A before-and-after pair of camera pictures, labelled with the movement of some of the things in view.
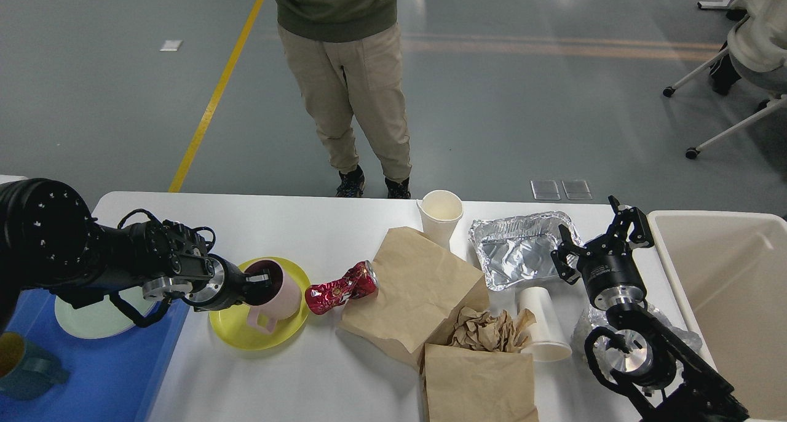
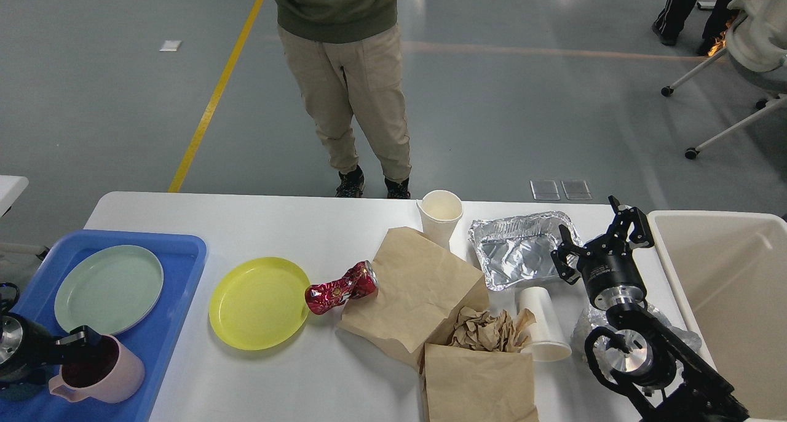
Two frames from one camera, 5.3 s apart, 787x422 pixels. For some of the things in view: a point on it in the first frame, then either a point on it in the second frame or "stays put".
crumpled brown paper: (480, 330) stays put
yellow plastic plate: (231, 323) stays put
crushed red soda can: (360, 282) stays put
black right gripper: (609, 269) stays put
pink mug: (269, 304) to (112, 375)
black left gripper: (225, 290) to (27, 350)
